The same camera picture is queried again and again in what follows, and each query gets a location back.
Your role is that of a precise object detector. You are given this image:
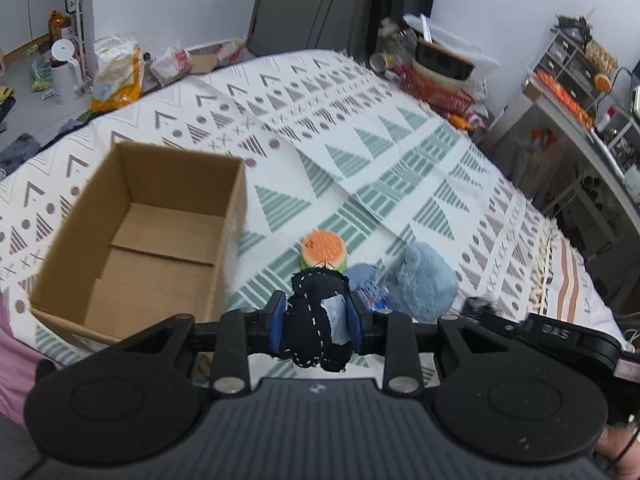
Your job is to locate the black stitched fabric pouch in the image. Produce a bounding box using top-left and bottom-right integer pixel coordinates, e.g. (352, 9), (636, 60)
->
(279, 266), (352, 373)

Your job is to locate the grey knitted cloth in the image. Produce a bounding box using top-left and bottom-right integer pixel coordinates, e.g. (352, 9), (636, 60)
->
(344, 263), (380, 307)

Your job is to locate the grey fluffy plush toy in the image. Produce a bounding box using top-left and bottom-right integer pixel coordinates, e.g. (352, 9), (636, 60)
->
(378, 242), (458, 324)

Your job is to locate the plush hamburger toy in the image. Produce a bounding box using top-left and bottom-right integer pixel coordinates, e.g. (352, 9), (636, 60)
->
(300, 230), (347, 272)

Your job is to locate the blue tissue pack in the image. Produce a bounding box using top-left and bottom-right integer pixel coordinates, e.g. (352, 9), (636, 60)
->
(361, 289), (387, 312)

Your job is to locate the person's right hand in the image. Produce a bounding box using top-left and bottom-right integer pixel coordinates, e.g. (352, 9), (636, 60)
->
(596, 426), (640, 480)

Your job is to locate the brown cardboard box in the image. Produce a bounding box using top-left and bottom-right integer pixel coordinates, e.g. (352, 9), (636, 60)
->
(30, 142), (247, 344)

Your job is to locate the white desk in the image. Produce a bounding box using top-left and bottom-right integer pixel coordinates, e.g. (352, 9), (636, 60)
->
(476, 86), (640, 311)

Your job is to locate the patterned white green blanket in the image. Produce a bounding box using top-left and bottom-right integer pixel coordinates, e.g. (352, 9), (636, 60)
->
(1, 50), (620, 365)

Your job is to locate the red plastic basket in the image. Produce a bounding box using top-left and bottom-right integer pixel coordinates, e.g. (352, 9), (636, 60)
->
(402, 64), (474, 116)

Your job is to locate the pink bed sheet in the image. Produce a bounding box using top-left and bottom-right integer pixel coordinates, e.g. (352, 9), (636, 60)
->
(0, 289), (62, 427)

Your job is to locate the white plastic bag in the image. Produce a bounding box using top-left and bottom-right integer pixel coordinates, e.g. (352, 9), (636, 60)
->
(150, 48), (193, 87)

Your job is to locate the black white bowl container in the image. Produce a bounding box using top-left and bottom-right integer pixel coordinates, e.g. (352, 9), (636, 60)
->
(412, 38), (475, 92)

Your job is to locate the small drawer organizer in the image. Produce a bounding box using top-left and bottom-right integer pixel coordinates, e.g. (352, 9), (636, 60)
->
(527, 30), (603, 112)

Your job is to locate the yellow white rice bag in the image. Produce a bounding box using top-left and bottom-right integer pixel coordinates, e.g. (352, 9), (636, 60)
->
(91, 34), (143, 113)

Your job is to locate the dark grey door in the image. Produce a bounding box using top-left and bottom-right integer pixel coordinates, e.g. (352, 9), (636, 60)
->
(247, 0), (434, 61)

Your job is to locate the white kettle jug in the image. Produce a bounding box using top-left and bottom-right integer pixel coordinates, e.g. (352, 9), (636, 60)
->
(50, 39), (84, 105)

